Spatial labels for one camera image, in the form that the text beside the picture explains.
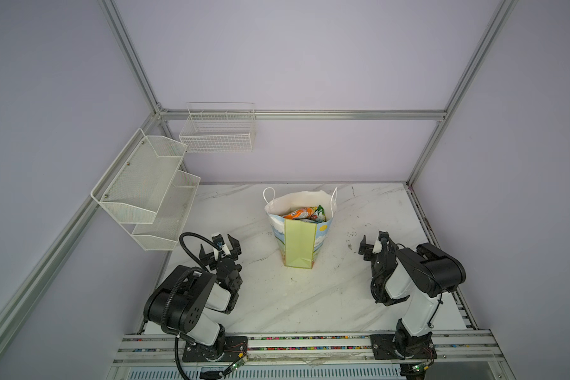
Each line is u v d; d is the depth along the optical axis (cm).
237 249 81
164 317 42
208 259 76
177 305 45
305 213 83
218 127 123
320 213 90
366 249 86
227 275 66
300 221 77
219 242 73
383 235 80
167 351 75
